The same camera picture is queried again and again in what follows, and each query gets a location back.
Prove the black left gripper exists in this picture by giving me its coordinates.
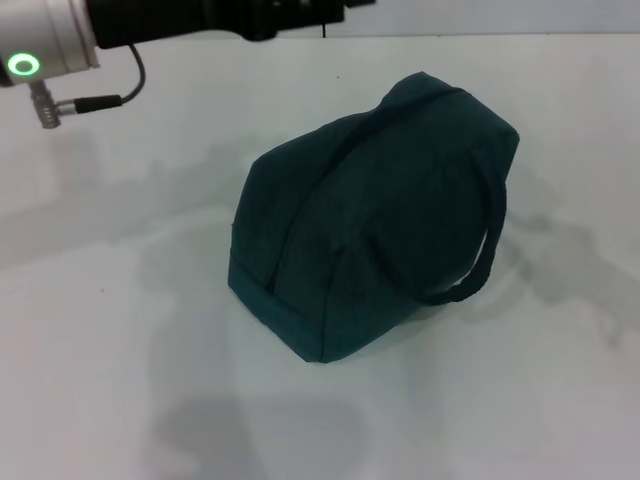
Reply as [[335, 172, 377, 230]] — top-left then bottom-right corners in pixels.
[[85, 0, 377, 50]]

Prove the dark green insulated lunch bag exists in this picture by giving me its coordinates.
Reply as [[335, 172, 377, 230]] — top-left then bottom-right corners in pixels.
[[227, 71, 521, 365]]

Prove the black cable with silver plug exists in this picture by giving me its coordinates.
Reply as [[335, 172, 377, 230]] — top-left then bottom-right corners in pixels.
[[27, 43, 148, 130]]

